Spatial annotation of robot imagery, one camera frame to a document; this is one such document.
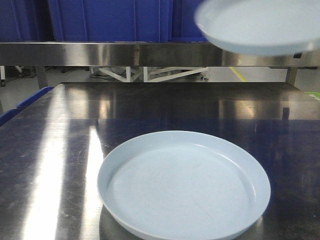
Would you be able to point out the light blue round plate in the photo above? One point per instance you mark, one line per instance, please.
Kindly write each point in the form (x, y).
(261, 27)

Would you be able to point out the blue middle shelf crate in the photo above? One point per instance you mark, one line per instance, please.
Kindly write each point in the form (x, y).
(111, 20)

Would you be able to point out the blue shelf crate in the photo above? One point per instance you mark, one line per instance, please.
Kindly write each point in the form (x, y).
(111, 20)
(25, 20)

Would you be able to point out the blue left shelf crate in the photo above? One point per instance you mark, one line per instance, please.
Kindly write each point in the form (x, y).
(25, 20)

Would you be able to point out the stainless steel rack beam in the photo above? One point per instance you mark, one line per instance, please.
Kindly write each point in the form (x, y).
(93, 54)

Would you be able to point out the blue crate with white label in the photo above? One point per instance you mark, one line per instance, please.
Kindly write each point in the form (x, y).
(184, 28)

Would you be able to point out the steel rack leg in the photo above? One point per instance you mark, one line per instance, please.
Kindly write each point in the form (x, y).
(291, 75)

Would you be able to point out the low blue bin left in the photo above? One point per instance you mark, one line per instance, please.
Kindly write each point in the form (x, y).
(8, 115)

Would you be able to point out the white metal frame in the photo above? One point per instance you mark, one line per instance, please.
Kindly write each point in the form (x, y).
(145, 74)

